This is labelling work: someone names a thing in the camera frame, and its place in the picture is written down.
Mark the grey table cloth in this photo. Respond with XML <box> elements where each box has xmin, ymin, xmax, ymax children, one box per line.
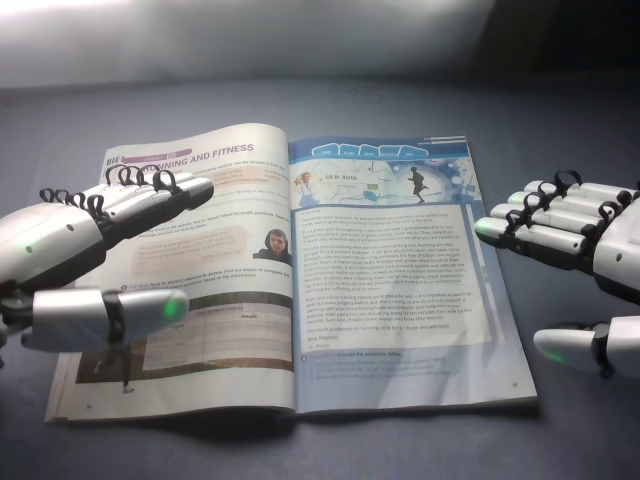
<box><xmin>0</xmin><ymin>74</ymin><xmax>640</xmax><ymax>480</ymax></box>

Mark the open textbook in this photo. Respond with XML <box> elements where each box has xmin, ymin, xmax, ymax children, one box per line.
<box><xmin>43</xmin><ymin>122</ymin><xmax>540</xmax><ymax>425</ymax></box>

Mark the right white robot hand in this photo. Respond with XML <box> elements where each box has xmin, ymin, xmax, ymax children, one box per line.
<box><xmin>473</xmin><ymin>169</ymin><xmax>640</xmax><ymax>380</ymax></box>

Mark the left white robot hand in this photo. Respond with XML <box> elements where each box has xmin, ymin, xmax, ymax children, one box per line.
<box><xmin>0</xmin><ymin>163</ymin><xmax>217</xmax><ymax>370</ymax></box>

